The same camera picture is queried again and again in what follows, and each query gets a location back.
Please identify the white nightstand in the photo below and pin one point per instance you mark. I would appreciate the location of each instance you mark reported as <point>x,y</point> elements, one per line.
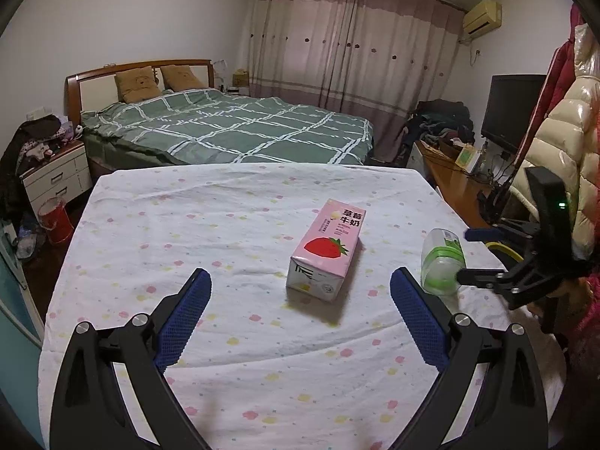
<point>56,178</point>

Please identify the dark clothes heap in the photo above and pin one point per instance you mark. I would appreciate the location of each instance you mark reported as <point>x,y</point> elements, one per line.
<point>33,143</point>

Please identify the crumpled plastic bag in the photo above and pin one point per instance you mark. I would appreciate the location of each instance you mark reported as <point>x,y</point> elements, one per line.
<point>26,239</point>

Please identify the green clear plastic bottle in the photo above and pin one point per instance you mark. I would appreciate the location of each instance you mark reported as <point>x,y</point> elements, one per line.
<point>438,262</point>

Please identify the white wall socket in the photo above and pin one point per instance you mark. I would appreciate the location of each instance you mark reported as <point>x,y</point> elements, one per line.
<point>36,113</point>

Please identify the pink purple curtain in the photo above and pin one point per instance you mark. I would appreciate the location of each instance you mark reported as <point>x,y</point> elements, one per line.
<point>351,56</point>

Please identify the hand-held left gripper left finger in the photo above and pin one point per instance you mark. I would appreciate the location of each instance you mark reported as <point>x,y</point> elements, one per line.
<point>187,309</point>

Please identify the wooden bed headboard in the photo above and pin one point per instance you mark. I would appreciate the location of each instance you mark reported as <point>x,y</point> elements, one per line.
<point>93,84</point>

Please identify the brown bear pillow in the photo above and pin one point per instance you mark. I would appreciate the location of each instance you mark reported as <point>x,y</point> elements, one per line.
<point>183,77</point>
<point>136,84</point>

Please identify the red puffer jacket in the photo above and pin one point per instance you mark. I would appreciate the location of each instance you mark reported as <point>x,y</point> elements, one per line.
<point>560,70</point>

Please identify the yellowed wall air conditioner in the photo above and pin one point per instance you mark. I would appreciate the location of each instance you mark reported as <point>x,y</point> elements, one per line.
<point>483,16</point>

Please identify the cream puffer jacket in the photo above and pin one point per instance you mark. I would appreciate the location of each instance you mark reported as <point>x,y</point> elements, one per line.
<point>562,150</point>

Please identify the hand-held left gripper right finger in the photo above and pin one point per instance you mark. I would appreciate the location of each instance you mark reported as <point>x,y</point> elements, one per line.
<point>417,314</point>

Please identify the black television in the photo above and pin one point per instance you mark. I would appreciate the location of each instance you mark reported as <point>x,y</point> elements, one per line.
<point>511,108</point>

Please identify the red bucket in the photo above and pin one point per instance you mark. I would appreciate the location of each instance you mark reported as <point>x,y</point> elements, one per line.
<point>54,218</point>

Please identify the wooden desk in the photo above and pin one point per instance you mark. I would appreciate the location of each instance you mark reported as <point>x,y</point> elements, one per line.
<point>450,183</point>

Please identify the white dotted tablecloth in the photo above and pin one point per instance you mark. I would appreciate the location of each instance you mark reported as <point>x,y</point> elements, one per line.
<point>187,225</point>

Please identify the bed with green plaid cover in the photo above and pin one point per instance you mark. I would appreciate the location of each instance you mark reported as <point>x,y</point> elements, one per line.
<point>234,131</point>

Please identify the woven tissue box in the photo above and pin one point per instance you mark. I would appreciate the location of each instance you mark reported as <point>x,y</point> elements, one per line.
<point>240,77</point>

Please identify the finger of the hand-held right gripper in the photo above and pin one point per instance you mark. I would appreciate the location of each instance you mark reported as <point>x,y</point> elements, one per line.
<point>483,276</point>
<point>487,233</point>

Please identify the green white box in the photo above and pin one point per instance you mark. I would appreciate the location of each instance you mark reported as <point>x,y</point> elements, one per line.
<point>468,155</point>

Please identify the pink cloth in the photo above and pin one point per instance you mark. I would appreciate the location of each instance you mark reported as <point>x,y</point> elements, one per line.
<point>588,304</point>

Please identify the teal leaf print wardrobe door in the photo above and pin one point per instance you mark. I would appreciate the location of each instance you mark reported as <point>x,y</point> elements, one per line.
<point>14,290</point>

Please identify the pink strawberry milk carton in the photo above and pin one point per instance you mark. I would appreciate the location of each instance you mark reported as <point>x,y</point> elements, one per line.
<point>328,248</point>

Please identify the pile of dark clothes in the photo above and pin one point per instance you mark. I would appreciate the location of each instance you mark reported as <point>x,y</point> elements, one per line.
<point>440,124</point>

